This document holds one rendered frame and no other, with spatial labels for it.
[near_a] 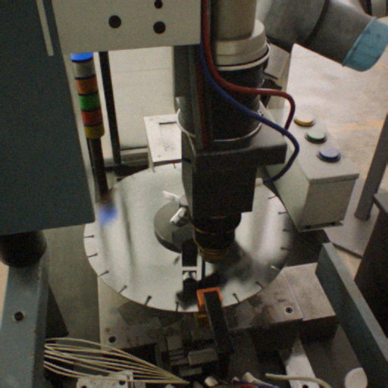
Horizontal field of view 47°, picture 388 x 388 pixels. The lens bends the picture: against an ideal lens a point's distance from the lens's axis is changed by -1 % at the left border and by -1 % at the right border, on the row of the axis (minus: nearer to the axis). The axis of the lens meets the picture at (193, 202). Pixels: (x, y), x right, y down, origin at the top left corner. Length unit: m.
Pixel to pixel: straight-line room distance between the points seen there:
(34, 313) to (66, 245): 0.49
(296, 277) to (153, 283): 0.30
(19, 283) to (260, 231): 0.37
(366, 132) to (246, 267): 2.28
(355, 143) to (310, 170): 1.82
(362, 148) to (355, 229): 0.71
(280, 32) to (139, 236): 0.36
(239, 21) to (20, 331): 0.37
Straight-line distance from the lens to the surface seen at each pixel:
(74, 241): 1.01
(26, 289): 0.55
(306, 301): 0.81
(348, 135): 2.82
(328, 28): 0.68
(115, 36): 0.27
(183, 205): 0.68
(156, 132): 1.03
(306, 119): 1.09
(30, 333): 0.51
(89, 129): 0.89
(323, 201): 0.98
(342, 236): 2.10
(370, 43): 0.70
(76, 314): 0.89
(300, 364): 0.81
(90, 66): 0.84
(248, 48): 0.35
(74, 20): 0.27
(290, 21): 0.66
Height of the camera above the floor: 1.46
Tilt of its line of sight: 42 degrees down
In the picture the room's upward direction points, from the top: straight up
